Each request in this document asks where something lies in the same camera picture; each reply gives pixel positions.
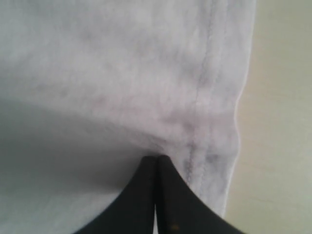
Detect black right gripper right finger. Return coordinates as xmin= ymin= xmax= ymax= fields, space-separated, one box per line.
xmin=156 ymin=156 xmax=241 ymax=234

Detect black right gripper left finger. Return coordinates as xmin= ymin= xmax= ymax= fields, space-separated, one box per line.
xmin=77 ymin=156 xmax=156 ymax=234

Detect white t-shirt with red lettering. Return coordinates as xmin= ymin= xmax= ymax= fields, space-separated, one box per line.
xmin=0 ymin=0 xmax=256 ymax=234

